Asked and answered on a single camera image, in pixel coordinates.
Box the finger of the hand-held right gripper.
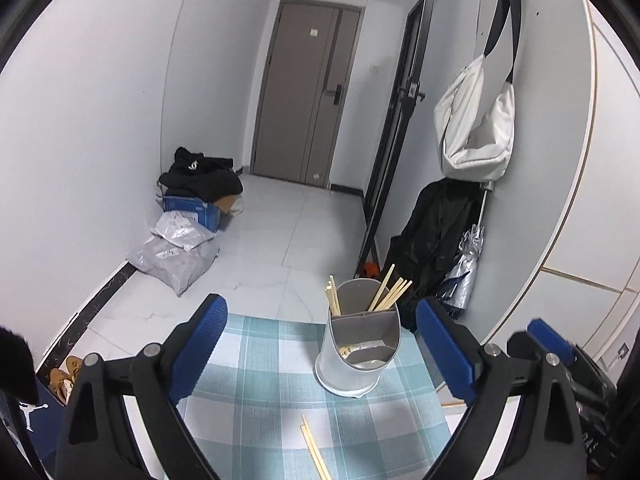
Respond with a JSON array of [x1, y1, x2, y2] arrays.
[[526, 318, 583, 368], [506, 331, 546, 357]]

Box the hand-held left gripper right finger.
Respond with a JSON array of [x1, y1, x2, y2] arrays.
[[415, 297, 588, 480]]

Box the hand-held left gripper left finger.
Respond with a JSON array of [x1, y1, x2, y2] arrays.
[[54, 294, 228, 480]]

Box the bunch of wooden chopsticks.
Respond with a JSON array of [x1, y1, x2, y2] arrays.
[[325, 262, 413, 317]]

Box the grey utensil holder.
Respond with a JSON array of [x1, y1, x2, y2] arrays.
[[313, 278, 402, 397]]

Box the white shoulder bag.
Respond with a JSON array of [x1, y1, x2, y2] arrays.
[[433, 0, 526, 182]]

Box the teal plaid table mat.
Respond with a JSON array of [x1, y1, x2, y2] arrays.
[[182, 312, 451, 480]]

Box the silver folded umbrella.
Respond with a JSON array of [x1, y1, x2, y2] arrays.
[[437, 182, 496, 318]]

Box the large grey parcel bag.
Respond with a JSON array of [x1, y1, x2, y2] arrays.
[[126, 234, 221, 295]]

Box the small grey parcel bag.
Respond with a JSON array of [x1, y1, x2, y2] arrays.
[[151, 210, 216, 252]]

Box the black hanging jacket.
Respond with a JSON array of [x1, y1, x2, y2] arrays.
[[382, 177, 488, 311]]

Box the blue cardboard box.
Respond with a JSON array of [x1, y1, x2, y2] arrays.
[[161, 195, 222, 233]]

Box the brown cardboard box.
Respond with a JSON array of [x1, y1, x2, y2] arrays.
[[214, 192, 246, 217]]

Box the white cabinet with gold trim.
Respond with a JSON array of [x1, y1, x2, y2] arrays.
[[482, 0, 640, 366]]

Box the pile of black clothes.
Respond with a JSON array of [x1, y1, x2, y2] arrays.
[[159, 146, 244, 201]]

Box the dark blue shoe box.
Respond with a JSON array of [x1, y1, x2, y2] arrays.
[[0, 385, 68, 480]]

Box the dark cloth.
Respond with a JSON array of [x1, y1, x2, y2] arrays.
[[0, 326, 38, 401]]

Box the black framed side door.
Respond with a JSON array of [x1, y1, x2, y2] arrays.
[[352, 0, 441, 281]]

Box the grey entrance door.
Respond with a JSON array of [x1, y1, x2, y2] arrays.
[[248, 0, 363, 191]]

